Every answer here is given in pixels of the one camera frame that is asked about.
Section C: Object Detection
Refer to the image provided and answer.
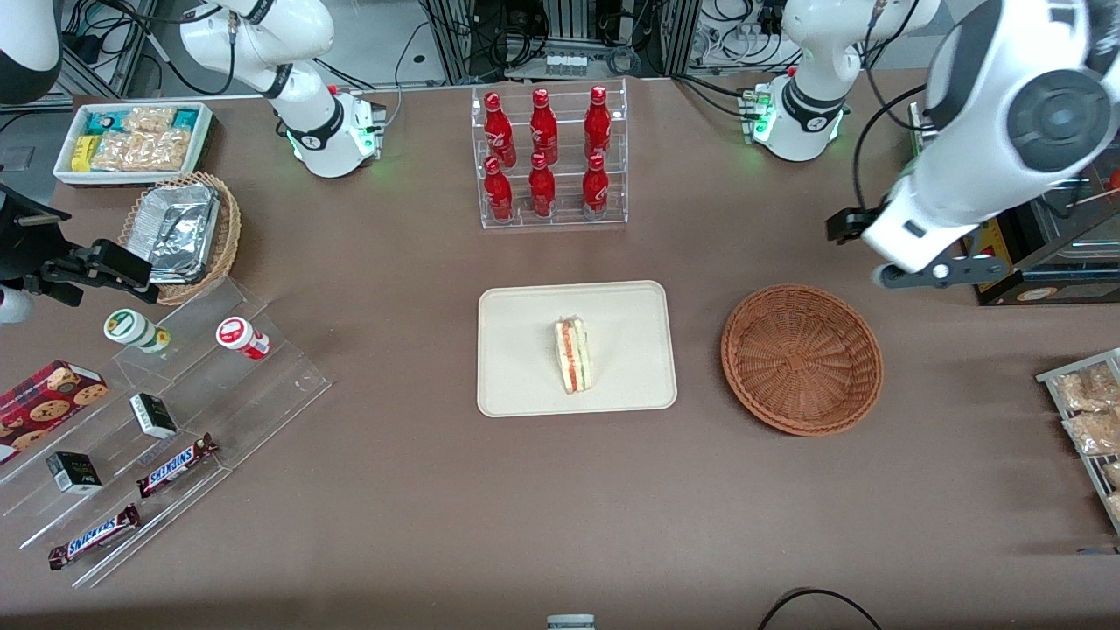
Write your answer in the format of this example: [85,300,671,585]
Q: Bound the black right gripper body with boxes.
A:
[0,182,88,283]

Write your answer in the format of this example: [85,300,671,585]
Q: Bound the triangle sandwich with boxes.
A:
[553,317,594,395]

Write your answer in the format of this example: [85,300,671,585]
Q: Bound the light wicker basket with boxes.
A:
[118,171,242,305]

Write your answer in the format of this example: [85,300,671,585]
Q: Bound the brown wicker basket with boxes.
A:
[720,284,884,437]

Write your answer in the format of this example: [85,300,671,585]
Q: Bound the tray of packaged snacks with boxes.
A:
[1037,348,1120,535]

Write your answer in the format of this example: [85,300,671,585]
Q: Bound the cream plastic tray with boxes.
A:
[477,280,678,418]

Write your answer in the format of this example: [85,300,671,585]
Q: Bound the green lid snack jar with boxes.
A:
[104,309,172,355]

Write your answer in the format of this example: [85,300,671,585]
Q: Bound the silver foil packs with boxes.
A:
[140,184,220,284]

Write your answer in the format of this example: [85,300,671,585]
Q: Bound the white snack bin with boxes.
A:
[52,102,215,187]

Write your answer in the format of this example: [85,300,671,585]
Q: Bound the large rice cracker pack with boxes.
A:
[90,129,198,173]

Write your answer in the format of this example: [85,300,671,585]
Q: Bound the red chocolate chip cookie box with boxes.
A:
[0,360,109,465]

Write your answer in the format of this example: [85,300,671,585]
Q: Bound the red lid snack jar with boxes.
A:
[216,317,270,361]

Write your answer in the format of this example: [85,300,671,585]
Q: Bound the black food warmer appliance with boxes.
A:
[910,79,1120,307]

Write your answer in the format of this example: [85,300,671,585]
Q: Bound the small rice cracker pack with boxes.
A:
[122,107,176,134]

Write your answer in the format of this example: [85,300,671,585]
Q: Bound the small black carton box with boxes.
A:
[129,393,179,440]
[45,451,103,495]

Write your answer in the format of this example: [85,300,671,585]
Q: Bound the clear acrylic stepped shelf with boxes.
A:
[0,278,332,589]

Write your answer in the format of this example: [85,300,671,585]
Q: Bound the steel food pan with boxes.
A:
[1019,175,1120,263]

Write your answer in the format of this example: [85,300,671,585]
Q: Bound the Snickers chocolate bar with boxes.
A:
[136,433,220,500]
[48,503,141,571]

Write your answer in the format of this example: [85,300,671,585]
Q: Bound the red cola bottle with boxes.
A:
[528,152,557,218]
[582,152,610,220]
[484,92,517,167]
[584,85,613,160]
[530,87,559,165]
[484,156,515,224]

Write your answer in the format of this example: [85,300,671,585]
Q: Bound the clear acrylic bottle rack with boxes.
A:
[471,79,629,230]

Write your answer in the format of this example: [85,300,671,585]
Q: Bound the black cable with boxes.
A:
[757,588,885,630]

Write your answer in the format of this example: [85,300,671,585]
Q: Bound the aluminium frame structure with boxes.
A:
[424,0,701,84]

